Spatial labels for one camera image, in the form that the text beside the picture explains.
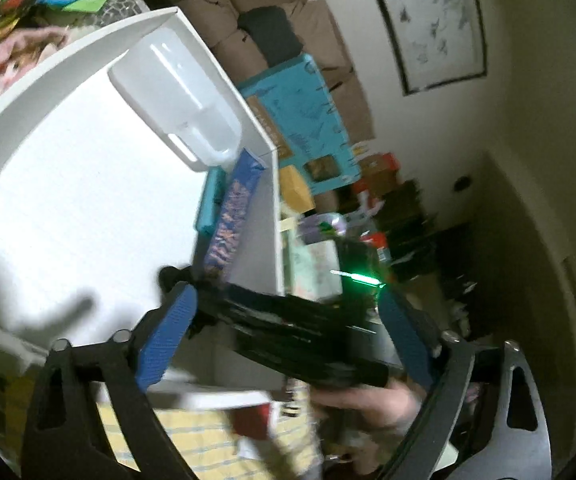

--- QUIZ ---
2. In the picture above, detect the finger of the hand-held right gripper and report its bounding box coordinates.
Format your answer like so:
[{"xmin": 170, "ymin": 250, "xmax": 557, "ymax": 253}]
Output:
[{"xmin": 159, "ymin": 266, "xmax": 203, "ymax": 293}]

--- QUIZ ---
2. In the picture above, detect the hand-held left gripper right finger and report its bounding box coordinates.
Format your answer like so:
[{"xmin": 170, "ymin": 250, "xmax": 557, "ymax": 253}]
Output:
[{"xmin": 378, "ymin": 290, "xmax": 554, "ymax": 480}]

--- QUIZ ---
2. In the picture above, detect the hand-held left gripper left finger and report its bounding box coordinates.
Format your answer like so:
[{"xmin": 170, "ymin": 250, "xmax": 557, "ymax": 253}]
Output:
[{"xmin": 20, "ymin": 281, "xmax": 199, "ymax": 480}]

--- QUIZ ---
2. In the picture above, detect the dark blue patterned box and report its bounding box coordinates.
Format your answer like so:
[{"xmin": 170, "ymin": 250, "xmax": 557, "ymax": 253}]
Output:
[{"xmin": 203, "ymin": 149, "xmax": 265, "ymax": 282}]

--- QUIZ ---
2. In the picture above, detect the white gift box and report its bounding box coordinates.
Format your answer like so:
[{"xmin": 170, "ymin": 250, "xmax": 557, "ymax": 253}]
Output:
[{"xmin": 0, "ymin": 6, "xmax": 291, "ymax": 408}]

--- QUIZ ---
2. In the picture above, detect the teal gift box lid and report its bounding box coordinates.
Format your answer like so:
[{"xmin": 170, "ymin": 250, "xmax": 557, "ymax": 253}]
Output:
[{"xmin": 240, "ymin": 54, "xmax": 365, "ymax": 195}]

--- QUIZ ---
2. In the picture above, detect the person's right hand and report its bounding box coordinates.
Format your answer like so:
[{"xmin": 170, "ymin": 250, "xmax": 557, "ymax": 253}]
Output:
[{"xmin": 312, "ymin": 379, "xmax": 425, "ymax": 442}]

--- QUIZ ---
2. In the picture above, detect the small teal box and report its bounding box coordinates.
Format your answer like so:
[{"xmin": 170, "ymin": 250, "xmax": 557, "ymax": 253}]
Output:
[{"xmin": 195, "ymin": 166, "xmax": 227, "ymax": 237}]

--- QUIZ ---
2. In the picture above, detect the red box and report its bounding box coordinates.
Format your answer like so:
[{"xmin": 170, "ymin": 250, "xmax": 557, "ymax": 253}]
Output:
[{"xmin": 232, "ymin": 401, "xmax": 275, "ymax": 442}]

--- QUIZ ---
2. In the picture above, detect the yellow striped cloth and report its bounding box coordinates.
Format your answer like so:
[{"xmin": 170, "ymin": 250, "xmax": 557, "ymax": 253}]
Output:
[{"xmin": 8, "ymin": 380, "xmax": 321, "ymax": 480}]

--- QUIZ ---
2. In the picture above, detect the white plastic tray insert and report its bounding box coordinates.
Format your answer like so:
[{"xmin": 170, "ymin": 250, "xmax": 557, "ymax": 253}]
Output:
[{"xmin": 108, "ymin": 29, "xmax": 243, "ymax": 174}]

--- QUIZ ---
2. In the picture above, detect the black cushion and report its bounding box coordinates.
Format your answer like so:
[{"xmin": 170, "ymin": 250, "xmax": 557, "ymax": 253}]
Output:
[{"xmin": 238, "ymin": 6, "xmax": 303, "ymax": 68}]

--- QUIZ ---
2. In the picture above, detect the brown sofa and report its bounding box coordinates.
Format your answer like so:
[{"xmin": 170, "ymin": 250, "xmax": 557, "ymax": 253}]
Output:
[{"xmin": 142, "ymin": 0, "xmax": 377, "ymax": 171}]

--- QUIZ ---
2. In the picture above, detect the pink plush toy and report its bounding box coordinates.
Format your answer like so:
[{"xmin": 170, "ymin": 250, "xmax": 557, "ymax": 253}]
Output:
[{"xmin": 0, "ymin": 25, "xmax": 69, "ymax": 107}]

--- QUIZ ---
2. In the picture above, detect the green card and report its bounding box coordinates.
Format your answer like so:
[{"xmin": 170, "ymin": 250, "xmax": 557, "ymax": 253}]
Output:
[{"xmin": 62, "ymin": 0, "xmax": 117, "ymax": 14}]

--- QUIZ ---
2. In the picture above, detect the framed ink painting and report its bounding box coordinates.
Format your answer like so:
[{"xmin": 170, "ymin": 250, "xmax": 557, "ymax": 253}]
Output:
[{"xmin": 358, "ymin": 0, "xmax": 490, "ymax": 97}]

